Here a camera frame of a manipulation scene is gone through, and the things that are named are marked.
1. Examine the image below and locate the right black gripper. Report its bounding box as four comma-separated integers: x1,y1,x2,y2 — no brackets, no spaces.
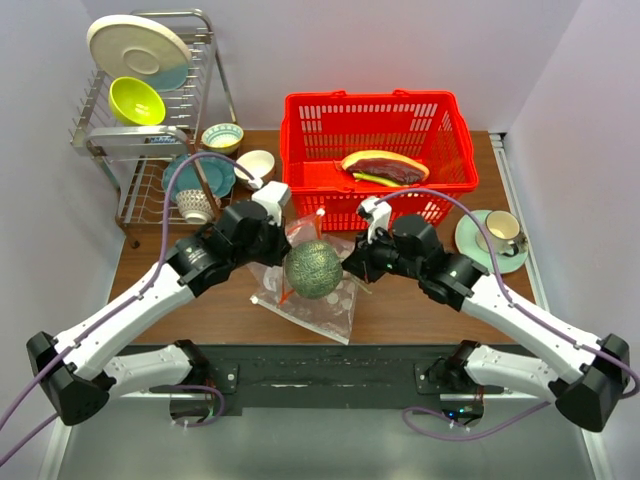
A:
341,224,423,285

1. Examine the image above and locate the clear orange zip top bag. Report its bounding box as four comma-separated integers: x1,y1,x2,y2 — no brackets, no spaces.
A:
249,208,325,306

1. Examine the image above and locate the green toy melon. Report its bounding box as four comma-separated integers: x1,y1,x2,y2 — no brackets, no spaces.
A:
284,240,343,300

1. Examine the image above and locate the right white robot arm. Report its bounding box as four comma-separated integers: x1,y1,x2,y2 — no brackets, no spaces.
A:
342,214,631,432

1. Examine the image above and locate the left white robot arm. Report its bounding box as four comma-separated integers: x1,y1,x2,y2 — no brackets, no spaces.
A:
27,197,291,426

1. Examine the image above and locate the clear bag with white dots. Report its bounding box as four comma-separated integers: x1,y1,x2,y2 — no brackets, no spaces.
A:
251,235,359,345

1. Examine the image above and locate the mint green saucer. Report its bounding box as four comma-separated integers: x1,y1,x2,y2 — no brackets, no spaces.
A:
454,210,529,274

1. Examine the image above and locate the grey patterned white bowl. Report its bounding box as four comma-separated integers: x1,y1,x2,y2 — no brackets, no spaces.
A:
175,189,214,224

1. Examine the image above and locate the teal scalloped plate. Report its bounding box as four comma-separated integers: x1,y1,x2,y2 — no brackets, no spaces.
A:
162,155,236,202

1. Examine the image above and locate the cream white bowl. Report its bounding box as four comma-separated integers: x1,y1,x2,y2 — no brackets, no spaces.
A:
234,150,275,191

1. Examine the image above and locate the toy steak slice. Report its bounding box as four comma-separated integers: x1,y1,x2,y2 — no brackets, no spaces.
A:
341,150,430,186

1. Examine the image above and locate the green toy vegetable stick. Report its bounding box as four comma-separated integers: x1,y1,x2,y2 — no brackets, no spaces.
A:
353,172,401,188

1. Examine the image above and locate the cream enamel mug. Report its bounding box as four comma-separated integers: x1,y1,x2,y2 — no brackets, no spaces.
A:
476,210,528,258

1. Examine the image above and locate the teal patterned small bowl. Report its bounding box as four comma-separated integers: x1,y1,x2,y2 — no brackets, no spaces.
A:
200,123,244,155

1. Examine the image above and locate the red plastic shopping basket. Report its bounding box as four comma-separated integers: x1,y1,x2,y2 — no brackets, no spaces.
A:
280,89,479,232

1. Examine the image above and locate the metal dish rack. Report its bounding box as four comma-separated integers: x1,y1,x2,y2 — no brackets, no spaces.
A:
71,8,229,247

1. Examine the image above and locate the lime green bowl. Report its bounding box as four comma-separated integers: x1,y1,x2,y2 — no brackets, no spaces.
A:
108,77,166,126

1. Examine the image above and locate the large white blue plate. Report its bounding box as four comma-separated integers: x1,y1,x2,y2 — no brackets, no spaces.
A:
86,14,192,92

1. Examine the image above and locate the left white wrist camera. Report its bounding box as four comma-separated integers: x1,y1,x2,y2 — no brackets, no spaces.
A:
251,181,291,226

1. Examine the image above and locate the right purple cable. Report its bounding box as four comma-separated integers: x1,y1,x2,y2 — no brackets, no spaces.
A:
374,188,640,441

